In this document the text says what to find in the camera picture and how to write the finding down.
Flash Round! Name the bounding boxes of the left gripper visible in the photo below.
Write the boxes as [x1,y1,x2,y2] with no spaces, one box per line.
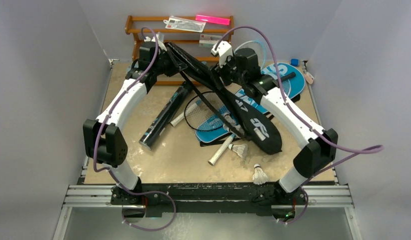
[152,47,187,78]

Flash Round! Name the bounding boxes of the black shuttlecock tube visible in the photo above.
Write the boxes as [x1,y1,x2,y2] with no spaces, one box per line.
[139,82,193,150]

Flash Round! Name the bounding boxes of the black Crossway racket bag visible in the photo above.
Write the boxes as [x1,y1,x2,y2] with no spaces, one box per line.
[165,42,283,155]

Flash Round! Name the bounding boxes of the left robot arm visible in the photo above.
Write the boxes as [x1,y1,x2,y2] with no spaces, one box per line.
[83,41,181,205]

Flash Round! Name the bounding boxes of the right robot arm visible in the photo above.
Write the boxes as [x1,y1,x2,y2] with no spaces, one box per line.
[256,63,338,204]

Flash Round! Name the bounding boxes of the light blue badminton racket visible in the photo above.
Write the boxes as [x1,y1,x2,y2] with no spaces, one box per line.
[234,40,267,66]

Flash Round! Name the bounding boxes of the wooden shelf rack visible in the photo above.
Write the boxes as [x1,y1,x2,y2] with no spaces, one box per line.
[124,14,235,87]

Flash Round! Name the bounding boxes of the white blister package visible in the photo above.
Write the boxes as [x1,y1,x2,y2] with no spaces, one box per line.
[163,16,206,33]

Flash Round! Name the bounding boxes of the white green box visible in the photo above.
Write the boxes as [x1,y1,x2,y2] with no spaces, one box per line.
[199,34,222,48]

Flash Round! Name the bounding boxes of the small blue cube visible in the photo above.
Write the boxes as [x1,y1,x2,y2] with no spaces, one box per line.
[290,58,300,67]

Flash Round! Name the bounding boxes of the pink bar on shelf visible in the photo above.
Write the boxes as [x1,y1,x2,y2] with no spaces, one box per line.
[195,14,231,26]

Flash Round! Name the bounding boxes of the blue racket bag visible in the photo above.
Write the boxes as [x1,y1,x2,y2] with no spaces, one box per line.
[195,62,306,144]

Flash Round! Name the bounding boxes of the small pink white object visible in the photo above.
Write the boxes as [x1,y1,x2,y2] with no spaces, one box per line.
[304,71,314,85]

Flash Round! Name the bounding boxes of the white shuttlecock near bag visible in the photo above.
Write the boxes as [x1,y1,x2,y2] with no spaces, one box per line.
[228,143,248,160]

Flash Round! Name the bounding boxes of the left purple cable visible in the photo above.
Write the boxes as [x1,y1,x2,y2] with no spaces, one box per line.
[92,27,177,232]

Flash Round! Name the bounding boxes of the purple cable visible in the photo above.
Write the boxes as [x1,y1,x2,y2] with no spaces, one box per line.
[92,27,177,232]
[213,25,385,226]

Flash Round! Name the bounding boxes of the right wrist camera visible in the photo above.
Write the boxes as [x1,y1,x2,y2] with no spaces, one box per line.
[210,41,234,68]

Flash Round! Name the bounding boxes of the white racket handle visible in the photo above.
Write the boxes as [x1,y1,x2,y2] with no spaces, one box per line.
[208,134,236,166]

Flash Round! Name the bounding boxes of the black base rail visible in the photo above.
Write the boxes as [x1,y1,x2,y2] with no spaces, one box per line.
[63,178,354,220]

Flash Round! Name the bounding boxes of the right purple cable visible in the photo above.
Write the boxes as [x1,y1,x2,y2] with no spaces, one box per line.
[213,25,385,226]

